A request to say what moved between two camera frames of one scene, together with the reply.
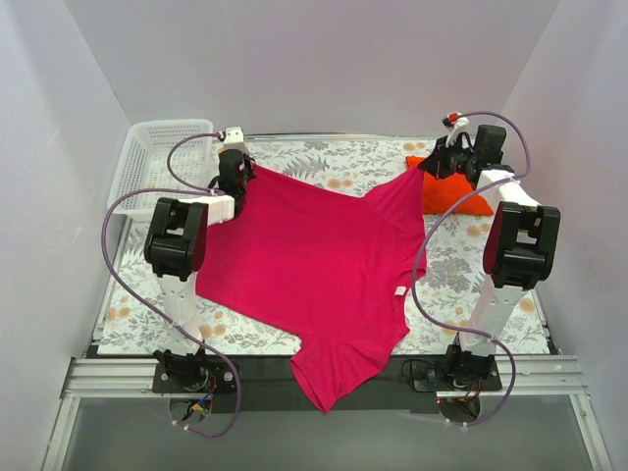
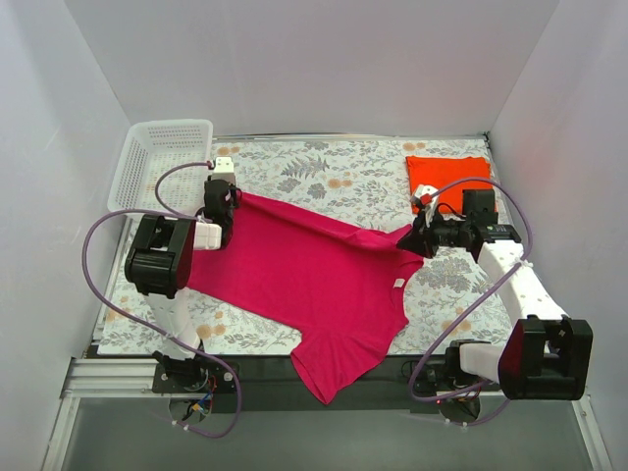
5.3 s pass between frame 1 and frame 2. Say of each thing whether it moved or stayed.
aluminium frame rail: stayed
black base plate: stayed
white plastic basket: stayed
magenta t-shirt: moved
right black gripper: moved
